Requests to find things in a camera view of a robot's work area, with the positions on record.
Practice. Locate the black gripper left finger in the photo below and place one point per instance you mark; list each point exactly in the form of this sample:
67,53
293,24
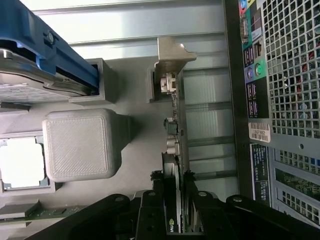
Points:
150,215

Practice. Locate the silver hard disk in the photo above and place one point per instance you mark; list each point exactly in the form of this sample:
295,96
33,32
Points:
27,85

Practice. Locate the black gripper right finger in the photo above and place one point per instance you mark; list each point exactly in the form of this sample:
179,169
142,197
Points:
200,215

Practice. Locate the grey 3D-printed parts rack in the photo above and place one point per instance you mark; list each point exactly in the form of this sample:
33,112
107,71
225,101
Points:
80,142

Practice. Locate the blue disk caddy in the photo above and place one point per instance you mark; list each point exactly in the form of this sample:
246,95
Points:
65,50

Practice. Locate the grey open PC case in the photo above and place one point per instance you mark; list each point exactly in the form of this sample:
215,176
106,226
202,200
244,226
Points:
287,75

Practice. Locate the green RAM stick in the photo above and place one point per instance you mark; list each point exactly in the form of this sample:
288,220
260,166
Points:
42,213

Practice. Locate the CPU chip with silver lid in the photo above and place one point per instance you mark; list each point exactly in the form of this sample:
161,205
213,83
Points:
21,162

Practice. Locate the white barcode sticker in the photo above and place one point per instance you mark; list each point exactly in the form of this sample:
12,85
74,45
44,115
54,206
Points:
260,132

